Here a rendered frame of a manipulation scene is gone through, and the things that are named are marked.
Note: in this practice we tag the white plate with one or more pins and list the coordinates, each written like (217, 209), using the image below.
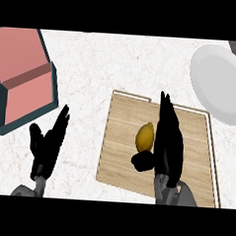
(221, 83)

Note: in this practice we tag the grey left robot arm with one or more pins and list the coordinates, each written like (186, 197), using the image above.
(31, 188)

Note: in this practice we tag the pink and teal open box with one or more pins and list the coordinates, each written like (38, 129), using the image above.
(23, 81)

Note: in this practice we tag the wooden tray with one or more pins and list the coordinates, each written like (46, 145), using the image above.
(128, 147)

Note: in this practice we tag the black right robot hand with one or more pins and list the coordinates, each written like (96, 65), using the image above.
(168, 143)

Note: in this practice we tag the yellow lemon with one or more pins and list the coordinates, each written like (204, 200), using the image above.
(145, 137)

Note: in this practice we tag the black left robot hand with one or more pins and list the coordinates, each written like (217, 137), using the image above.
(48, 145)

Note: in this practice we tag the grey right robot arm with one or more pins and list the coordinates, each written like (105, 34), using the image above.
(173, 192)

